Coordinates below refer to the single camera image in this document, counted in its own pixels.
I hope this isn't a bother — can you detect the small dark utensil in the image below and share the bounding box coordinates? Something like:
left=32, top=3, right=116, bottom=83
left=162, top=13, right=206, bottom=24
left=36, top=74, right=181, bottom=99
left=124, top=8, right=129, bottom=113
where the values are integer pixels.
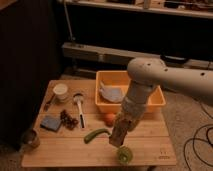
left=43, top=94, right=55, bottom=111

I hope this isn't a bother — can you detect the white-handled measuring spoon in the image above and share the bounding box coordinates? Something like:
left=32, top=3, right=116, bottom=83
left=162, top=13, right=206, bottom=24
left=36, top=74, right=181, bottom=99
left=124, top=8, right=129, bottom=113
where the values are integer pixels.
left=73, top=93, right=85, bottom=129

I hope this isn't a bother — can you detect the black cable on floor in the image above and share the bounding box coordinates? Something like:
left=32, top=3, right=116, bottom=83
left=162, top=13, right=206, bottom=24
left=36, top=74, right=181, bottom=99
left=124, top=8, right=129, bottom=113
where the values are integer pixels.
left=183, top=99, right=213, bottom=171

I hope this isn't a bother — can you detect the green plastic cup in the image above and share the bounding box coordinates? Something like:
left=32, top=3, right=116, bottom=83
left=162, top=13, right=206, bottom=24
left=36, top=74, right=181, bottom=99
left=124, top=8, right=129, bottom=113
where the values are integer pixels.
left=117, top=146, right=133, bottom=165

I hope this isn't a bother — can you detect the bunch of dark grapes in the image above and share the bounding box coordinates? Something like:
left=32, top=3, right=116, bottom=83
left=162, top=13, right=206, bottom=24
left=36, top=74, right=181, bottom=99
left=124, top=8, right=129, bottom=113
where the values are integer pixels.
left=60, top=110, right=78, bottom=130

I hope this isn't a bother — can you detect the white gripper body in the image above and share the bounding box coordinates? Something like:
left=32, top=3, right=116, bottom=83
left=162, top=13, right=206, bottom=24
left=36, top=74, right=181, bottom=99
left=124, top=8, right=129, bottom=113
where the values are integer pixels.
left=117, top=99, right=148, bottom=133

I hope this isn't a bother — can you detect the blue sponge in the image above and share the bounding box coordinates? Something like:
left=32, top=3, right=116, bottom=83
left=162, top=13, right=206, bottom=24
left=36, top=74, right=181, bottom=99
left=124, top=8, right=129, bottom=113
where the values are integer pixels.
left=40, top=115, right=61, bottom=132

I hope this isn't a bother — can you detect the yellow plastic bin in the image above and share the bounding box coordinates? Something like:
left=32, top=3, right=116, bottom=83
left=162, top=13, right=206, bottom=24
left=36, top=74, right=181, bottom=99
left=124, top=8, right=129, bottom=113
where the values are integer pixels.
left=95, top=70, right=166, bottom=113

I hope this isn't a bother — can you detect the orange fruit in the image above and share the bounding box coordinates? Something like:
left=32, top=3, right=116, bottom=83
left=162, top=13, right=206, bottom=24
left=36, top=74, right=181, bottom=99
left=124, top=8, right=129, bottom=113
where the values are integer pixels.
left=103, top=113, right=116, bottom=127

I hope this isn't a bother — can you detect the white paper cup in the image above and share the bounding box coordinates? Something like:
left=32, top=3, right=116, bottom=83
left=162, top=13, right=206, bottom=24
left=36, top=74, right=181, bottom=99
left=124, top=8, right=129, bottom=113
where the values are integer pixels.
left=53, top=83, right=68, bottom=102

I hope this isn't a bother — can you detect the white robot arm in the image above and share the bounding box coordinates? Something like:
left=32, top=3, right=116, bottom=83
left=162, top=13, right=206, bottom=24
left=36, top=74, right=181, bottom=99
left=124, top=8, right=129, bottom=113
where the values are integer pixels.
left=121, top=58, right=213, bottom=131

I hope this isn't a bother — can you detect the glass jar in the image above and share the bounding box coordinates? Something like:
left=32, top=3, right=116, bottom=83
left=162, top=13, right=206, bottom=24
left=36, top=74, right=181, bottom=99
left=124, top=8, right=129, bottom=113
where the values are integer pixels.
left=22, top=129, right=40, bottom=151

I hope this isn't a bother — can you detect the upper shelf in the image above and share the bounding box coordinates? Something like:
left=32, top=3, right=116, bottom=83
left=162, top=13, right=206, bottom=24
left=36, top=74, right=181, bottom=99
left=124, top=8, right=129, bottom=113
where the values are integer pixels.
left=57, top=0, right=213, bottom=19

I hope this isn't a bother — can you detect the grey cloth in bin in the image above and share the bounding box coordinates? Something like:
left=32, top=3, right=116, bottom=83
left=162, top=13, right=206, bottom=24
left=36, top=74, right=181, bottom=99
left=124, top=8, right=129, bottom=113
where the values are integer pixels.
left=99, top=82, right=124, bottom=103

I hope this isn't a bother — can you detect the wooden board eraser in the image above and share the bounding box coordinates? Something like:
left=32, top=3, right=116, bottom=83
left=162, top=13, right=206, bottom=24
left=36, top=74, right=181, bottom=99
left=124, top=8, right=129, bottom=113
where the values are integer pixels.
left=109, top=119, right=130, bottom=147

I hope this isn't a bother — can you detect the grey metal beam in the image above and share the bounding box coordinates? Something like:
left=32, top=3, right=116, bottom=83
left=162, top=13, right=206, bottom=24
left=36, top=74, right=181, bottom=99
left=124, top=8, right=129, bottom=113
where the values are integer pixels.
left=62, top=42, right=213, bottom=70

